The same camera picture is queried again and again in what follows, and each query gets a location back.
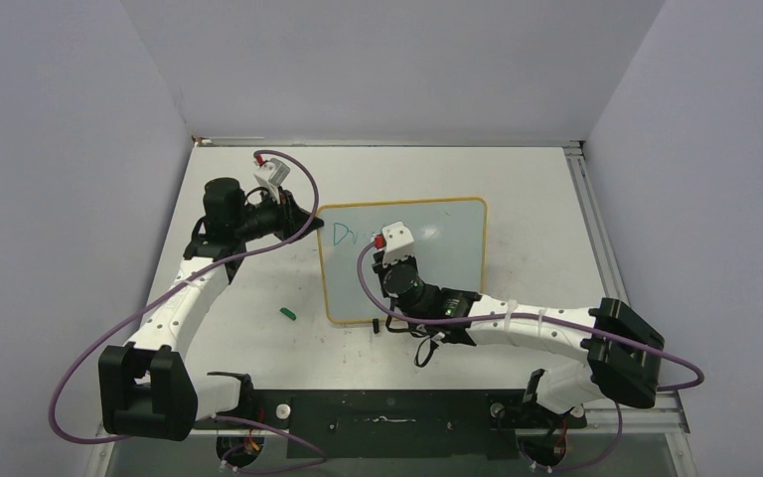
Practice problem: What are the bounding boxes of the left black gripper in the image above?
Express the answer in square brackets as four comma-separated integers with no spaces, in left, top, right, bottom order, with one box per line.
[233,186,323,244]

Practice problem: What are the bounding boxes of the yellow framed whiteboard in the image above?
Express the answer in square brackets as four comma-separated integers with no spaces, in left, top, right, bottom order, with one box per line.
[317,197,488,325]

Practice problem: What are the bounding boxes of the green marker cap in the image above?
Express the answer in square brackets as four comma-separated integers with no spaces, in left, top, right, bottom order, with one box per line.
[279,307,297,321]

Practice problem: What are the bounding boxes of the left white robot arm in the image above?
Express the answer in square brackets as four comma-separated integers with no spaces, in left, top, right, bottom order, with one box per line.
[98,178,325,441]

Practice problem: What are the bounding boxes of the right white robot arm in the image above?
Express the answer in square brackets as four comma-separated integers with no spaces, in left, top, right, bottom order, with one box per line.
[372,251,665,425]

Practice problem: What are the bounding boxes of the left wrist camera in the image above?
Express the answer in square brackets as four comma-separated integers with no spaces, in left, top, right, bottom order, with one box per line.
[253,152,290,204]

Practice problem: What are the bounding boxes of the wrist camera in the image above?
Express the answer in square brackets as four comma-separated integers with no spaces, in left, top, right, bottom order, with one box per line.
[373,222,415,267]
[253,152,290,204]

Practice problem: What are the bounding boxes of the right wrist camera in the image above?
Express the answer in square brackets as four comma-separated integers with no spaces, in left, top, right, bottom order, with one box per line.
[373,222,415,267]

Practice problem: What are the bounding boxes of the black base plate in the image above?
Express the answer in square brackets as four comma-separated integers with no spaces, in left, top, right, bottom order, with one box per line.
[192,390,588,461]

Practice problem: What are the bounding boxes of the aluminium frame rail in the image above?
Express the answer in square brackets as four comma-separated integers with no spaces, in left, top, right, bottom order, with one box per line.
[562,141,692,436]

